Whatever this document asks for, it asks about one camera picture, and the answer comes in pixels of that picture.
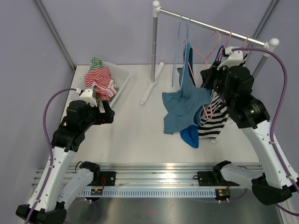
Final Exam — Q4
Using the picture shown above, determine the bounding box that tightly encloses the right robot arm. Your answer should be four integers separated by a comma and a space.
200, 61, 299, 205

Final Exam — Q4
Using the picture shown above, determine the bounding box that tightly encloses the black white striped tank top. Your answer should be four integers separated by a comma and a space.
198, 52, 249, 140

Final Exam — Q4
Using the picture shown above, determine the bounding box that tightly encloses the grey blue tank top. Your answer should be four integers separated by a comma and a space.
162, 43, 211, 135

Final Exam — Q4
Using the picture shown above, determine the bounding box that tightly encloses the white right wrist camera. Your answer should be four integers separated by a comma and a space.
217, 47, 249, 70

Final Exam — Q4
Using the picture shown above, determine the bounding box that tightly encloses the aluminium mounting rail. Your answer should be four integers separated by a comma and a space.
31, 163, 264, 189

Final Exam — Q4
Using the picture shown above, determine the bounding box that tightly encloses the green white striped tank top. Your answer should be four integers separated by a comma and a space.
88, 56, 120, 108

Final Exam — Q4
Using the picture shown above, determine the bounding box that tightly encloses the light blue wire hanger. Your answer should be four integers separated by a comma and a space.
171, 13, 182, 87

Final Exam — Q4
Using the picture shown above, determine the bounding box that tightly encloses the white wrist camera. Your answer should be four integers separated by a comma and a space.
75, 88, 97, 107
217, 47, 249, 70

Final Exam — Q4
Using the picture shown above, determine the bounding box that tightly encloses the white plastic perforated basket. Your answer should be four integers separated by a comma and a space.
90, 57, 131, 109

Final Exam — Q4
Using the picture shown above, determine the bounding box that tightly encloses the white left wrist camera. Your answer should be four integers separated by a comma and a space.
75, 88, 97, 107

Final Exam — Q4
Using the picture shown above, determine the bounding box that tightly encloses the white slotted cable duct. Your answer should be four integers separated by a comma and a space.
78, 188, 216, 198

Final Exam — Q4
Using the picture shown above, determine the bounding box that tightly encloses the red white striped tank top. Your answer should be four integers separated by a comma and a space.
84, 66, 118, 102

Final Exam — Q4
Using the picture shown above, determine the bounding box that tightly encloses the metal clothes rack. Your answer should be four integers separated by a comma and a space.
139, 0, 278, 105

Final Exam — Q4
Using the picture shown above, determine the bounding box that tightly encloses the metal corner frame post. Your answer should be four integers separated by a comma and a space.
34, 0, 76, 73

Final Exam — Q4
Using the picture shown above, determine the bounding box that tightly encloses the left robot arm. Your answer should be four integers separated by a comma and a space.
16, 100, 115, 224

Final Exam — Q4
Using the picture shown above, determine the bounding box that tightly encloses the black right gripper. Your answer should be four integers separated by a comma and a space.
201, 61, 235, 107

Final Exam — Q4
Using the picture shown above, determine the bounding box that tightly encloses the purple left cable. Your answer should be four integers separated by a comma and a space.
24, 88, 101, 224

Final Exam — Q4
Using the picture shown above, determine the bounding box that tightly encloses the bright blue tank top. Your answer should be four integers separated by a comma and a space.
178, 43, 212, 148

